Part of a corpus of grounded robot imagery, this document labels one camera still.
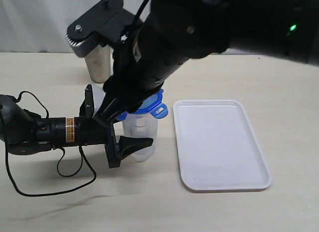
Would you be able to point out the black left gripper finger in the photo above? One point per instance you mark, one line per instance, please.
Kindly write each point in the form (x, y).
(129, 145)

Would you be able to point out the left gripper black wrist-view finger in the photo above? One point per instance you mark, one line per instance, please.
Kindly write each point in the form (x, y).
(136, 103)
(112, 106)

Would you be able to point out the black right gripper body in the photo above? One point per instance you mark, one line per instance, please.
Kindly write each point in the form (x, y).
(110, 22)

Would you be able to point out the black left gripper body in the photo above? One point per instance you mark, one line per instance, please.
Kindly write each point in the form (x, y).
(90, 132)

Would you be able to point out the clear plastic container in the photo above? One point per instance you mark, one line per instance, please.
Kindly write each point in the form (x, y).
(141, 126)

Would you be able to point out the stainless steel cup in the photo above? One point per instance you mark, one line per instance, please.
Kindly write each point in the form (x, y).
(98, 63)

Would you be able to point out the blue plastic lid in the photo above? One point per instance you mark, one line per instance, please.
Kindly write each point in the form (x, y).
(154, 106)

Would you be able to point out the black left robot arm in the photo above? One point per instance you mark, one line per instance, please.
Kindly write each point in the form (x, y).
(27, 133)

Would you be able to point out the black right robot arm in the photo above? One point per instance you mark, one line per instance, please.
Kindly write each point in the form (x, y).
(152, 44)

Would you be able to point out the white rectangular plastic tray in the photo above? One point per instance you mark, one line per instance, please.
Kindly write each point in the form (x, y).
(217, 148)

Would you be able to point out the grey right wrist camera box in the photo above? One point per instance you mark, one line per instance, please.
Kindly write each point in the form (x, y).
(84, 47)

